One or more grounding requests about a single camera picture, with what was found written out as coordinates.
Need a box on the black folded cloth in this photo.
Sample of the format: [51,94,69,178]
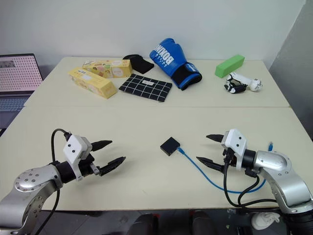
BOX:
[122,53,156,75]

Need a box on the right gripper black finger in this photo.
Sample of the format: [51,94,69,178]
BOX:
[196,156,226,172]
[205,133,225,143]

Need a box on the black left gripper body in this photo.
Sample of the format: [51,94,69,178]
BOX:
[78,153,101,178]

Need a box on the yellow box with white label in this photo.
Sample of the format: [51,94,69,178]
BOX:
[67,67,118,100]

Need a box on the blue boxing glove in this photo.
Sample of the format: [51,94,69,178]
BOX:
[149,37,203,91]

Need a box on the blue cable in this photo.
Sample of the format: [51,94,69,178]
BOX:
[176,141,275,195]

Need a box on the white sneaker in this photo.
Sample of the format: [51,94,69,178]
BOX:
[251,211,281,231]

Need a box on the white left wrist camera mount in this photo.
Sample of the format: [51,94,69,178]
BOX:
[63,134,93,182]

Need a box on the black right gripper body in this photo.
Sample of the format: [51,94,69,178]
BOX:
[222,146,239,170]

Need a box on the white robotic hand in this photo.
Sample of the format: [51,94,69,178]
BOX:
[223,71,264,94]

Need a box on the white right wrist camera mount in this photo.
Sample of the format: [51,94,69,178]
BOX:
[221,128,248,170]

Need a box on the yellow box with food pictures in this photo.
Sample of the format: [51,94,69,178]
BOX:
[82,58,133,79]

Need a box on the green rectangular block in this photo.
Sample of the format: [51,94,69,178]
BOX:
[215,54,246,79]

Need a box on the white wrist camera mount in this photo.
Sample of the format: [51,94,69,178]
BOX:
[221,128,248,170]
[63,134,93,182]

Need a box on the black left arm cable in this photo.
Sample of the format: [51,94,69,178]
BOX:
[34,128,72,235]

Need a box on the open laptop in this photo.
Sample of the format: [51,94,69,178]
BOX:
[0,53,45,129]

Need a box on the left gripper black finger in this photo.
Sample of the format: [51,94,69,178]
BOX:
[98,156,127,177]
[90,140,113,153]

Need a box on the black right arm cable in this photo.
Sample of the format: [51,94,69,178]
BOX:
[223,148,279,209]

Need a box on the black white-checked pouch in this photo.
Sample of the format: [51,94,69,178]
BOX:
[118,73,173,104]

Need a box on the dark rounded shape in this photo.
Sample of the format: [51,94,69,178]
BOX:
[129,212,160,235]

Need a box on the small black box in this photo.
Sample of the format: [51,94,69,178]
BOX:
[160,137,181,157]

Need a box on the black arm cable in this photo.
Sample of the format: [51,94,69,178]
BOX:
[223,148,279,209]
[34,128,72,235]

